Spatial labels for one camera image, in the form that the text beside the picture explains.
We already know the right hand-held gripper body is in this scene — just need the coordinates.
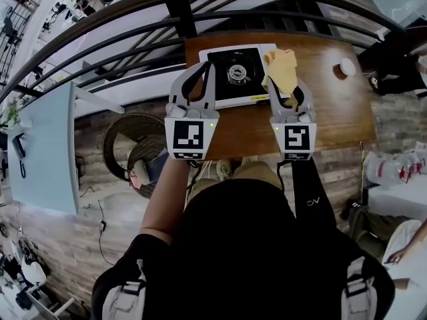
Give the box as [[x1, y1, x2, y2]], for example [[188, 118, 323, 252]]
[[269, 110, 318, 162]]

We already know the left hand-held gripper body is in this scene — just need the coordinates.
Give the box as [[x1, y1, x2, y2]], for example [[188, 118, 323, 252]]
[[164, 103, 220, 161]]

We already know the white portable gas stove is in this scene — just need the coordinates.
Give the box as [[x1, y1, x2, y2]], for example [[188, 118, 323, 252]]
[[198, 43, 291, 110]]

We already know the yellow cloth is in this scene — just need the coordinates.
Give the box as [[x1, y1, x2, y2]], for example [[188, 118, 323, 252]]
[[261, 48, 300, 109]]

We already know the person's right forearm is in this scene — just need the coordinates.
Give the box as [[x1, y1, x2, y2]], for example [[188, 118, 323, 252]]
[[292, 158, 338, 229]]

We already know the person's left forearm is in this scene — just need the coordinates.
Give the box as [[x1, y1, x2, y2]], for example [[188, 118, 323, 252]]
[[138, 158, 193, 246]]

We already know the grey-blue bag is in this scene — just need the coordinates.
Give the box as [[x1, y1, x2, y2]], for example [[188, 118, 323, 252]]
[[146, 148, 169, 183]]

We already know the person's right leg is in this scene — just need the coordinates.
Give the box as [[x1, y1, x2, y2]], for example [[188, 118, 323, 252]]
[[232, 161, 283, 189]]

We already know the person's leg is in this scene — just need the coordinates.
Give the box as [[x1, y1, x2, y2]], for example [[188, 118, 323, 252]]
[[232, 161, 283, 189], [186, 177, 221, 199]]

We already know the small white round dish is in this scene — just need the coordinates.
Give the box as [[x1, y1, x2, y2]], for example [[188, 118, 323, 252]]
[[339, 57, 357, 76]]

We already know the person's left leg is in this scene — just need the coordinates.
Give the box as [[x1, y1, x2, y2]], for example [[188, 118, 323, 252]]
[[186, 177, 221, 199]]

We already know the round dark wicker chair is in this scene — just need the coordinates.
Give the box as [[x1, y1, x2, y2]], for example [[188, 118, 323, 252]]
[[101, 112, 169, 199]]

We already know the beige chair cushion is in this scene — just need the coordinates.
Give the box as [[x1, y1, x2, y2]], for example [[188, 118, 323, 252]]
[[128, 160, 149, 186]]

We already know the plastic-wrapped water bottle pack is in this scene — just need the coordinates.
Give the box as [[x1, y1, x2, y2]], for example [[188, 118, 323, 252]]
[[363, 150, 427, 185]]

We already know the white desk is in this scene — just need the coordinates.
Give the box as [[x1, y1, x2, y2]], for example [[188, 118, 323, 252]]
[[362, 150, 427, 320]]

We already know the light blue desk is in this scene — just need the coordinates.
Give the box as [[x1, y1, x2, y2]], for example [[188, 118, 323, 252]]
[[6, 81, 126, 217]]

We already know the green potted plant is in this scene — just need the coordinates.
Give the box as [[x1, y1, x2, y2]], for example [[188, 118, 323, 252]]
[[3, 100, 23, 129]]

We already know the black desk phone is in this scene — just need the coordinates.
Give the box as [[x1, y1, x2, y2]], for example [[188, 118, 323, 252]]
[[11, 133, 27, 179]]

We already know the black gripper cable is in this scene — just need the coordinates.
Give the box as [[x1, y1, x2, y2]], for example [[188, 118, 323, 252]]
[[276, 160, 294, 213]]

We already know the black floor cable with adapter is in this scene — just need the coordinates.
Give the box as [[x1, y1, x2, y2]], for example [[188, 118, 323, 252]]
[[79, 185, 116, 266]]

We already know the grey backpack shoulder strap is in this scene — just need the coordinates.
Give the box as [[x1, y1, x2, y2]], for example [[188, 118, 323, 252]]
[[105, 260, 147, 320], [340, 257, 376, 320]]

